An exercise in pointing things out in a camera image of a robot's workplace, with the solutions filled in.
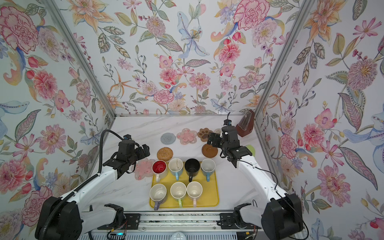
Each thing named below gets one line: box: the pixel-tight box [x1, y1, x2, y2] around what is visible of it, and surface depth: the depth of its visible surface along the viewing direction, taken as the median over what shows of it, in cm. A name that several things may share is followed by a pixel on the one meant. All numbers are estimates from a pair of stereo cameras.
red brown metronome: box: [235, 109, 255, 138], surface depth 102 cm
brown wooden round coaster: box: [201, 143, 219, 158], surface depth 103 cm
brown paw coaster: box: [197, 127, 213, 142], surface depth 112 cm
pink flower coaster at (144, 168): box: [133, 157, 156, 181], surface depth 93 cm
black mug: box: [184, 158, 201, 183], surface depth 87 cm
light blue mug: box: [168, 158, 184, 181], surface depth 87 cm
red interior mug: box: [151, 159, 167, 183], surface depth 87 cm
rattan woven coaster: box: [157, 147, 174, 162], surface depth 100 cm
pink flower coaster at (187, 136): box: [176, 128, 198, 145], surface depth 110 cm
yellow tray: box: [149, 162, 218, 211], surface depth 81 cm
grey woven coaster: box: [160, 132, 177, 145], surface depth 109 cm
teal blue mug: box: [200, 158, 216, 182], surface depth 86 cm
